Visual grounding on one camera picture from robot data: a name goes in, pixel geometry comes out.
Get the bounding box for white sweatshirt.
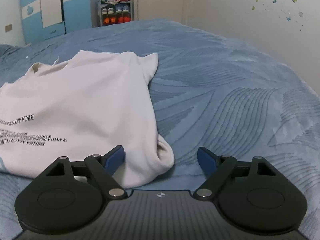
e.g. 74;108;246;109
1;50;174;188

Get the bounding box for blue textured bedspread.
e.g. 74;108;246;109
1;20;319;239

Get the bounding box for shoe rack with shoes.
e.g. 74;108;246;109
98;0;135;27

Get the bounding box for blue white wardrobe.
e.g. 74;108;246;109
20;0;94;44

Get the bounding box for brass wall switch plate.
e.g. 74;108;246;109
5;24;12;33

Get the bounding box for butterfly wall stickers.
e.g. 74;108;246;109
249;0;304;32

